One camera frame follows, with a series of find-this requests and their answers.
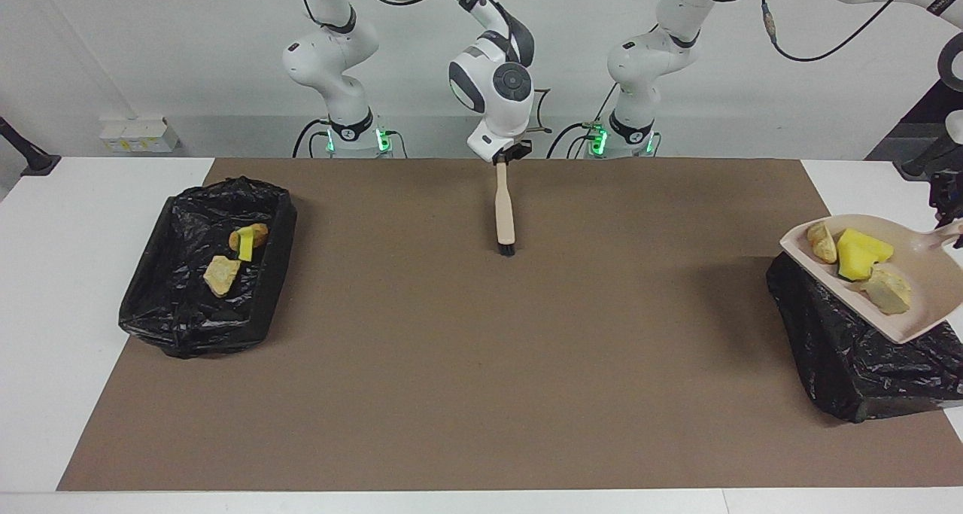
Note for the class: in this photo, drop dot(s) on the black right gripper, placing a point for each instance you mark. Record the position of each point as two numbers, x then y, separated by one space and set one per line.
515 151

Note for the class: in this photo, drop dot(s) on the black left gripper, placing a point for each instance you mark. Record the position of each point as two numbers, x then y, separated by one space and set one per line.
949 194

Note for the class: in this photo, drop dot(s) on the beige plastic dustpan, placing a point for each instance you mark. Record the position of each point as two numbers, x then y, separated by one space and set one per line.
929 273

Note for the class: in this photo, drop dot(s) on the rectangular yellow sponge piece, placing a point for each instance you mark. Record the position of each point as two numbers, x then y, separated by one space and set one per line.
869 243

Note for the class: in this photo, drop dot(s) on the beige piece with flap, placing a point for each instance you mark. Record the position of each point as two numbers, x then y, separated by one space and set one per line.
888 290

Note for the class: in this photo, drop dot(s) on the beige rounded piece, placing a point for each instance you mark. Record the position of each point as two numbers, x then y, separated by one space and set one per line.
821 244

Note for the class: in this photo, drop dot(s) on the brown oval bread roll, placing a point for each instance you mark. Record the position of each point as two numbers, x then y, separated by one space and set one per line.
258 233

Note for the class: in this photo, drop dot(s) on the notched yellow sponge piece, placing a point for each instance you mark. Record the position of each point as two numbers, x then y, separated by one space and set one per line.
246 247

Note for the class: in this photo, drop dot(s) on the orange striped bread piece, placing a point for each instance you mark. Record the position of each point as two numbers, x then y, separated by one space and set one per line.
220 275

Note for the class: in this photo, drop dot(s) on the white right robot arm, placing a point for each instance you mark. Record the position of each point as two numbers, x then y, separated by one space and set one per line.
489 130

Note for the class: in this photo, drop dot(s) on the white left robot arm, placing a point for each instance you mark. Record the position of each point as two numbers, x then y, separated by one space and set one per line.
639 62

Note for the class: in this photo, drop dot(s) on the black bag lined bin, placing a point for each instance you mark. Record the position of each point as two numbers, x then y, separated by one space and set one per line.
843 348
173 318

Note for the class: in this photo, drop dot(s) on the dark grey background furniture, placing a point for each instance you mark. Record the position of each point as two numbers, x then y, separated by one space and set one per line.
914 119

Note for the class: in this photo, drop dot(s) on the brown paper table mat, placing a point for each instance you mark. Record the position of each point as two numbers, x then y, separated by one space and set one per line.
489 386

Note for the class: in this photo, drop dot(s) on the white wall socket box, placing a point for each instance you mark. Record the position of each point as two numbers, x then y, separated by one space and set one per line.
139 135

